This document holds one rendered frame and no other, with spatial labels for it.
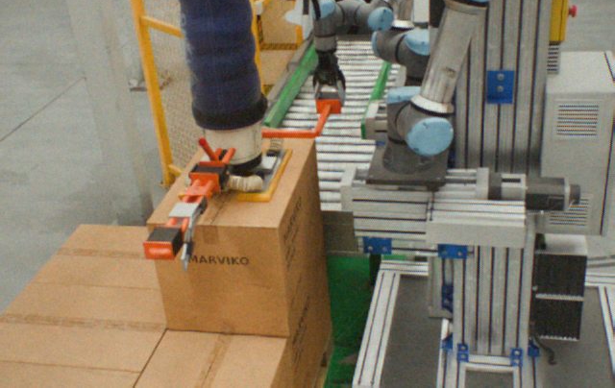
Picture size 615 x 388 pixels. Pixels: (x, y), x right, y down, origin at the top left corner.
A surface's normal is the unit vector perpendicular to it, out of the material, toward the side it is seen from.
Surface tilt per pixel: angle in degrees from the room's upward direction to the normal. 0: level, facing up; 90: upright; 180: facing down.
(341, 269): 0
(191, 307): 90
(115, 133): 90
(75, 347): 0
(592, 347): 0
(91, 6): 90
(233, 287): 90
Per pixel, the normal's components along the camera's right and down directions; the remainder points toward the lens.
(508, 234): -0.21, 0.48
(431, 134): 0.21, 0.56
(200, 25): -0.39, 0.25
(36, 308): -0.07, -0.88
